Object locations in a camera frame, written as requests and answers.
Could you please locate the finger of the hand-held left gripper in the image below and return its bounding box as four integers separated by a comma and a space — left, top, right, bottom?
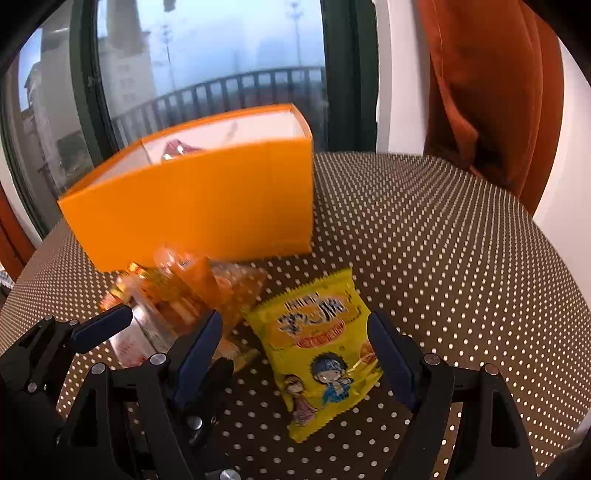
0, 305, 134, 400
182, 357, 241, 480

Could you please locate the tall light pole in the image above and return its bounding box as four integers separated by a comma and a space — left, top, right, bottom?
286, 0, 305, 68

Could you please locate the rust orange curtain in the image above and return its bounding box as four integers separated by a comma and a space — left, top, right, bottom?
0, 185, 38, 282
416, 0, 566, 217

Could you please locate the dark balcony railing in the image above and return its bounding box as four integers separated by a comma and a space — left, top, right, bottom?
111, 66, 326, 148

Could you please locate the yellow cartoon snack packet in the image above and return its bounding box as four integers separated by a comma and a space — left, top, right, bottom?
242, 268, 385, 445

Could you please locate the pale apartment building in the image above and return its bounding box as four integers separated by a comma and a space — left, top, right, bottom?
18, 23, 153, 185

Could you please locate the orange cardboard box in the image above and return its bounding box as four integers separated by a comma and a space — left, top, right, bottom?
56, 103, 315, 273

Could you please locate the orange translucent snack packet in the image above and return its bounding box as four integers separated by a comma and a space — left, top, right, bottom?
99, 244, 269, 370

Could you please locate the red peanut snack packet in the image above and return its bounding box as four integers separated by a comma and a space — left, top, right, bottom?
161, 138, 206, 162

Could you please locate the thin light pole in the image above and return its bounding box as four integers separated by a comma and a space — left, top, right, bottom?
159, 18, 178, 90

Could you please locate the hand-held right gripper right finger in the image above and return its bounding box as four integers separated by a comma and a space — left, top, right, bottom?
367, 311, 541, 480

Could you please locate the dark green window frame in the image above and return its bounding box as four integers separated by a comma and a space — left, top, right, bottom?
0, 0, 379, 241

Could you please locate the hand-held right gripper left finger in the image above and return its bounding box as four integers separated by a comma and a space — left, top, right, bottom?
55, 309, 225, 480

